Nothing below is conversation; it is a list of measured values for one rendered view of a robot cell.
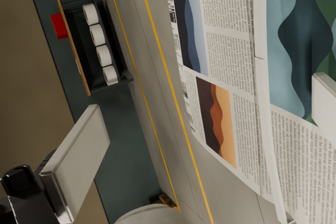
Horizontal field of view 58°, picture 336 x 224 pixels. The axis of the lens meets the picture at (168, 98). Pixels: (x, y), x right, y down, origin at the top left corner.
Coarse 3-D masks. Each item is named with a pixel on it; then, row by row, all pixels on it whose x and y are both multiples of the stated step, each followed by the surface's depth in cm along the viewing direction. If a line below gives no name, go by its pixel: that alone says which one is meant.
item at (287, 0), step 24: (288, 0) 19; (288, 24) 19; (288, 48) 20; (288, 72) 21; (288, 96) 22; (288, 120) 22; (288, 144) 23; (264, 168) 27; (288, 168) 24; (264, 192) 29; (288, 192) 26
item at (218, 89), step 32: (192, 0) 30; (224, 0) 25; (192, 32) 32; (224, 32) 26; (192, 64) 34; (224, 64) 28; (192, 96) 37; (224, 96) 30; (192, 128) 41; (224, 128) 32; (224, 160) 34; (256, 160) 28; (256, 192) 30
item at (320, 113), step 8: (320, 72) 17; (312, 80) 17; (320, 80) 16; (328, 80) 16; (312, 88) 18; (320, 88) 16; (328, 88) 15; (312, 96) 18; (320, 96) 16; (328, 96) 15; (312, 104) 18; (320, 104) 17; (328, 104) 15; (312, 112) 18; (320, 112) 17; (328, 112) 16; (320, 120) 17; (328, 120) 16; (320, 128) 17; (328, 128) 16; (328, 136) 16
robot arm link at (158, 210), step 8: (136, 208) 47; (144, 208) 46; (152, 208) 46; (160, 208) 46; (168, 208) 47; (128, 216) 45; (136, 216) 44; (144, 216) 44; (152, 216) 44; (160, 216) 44; (168, 216) 45; (176, 216) 46
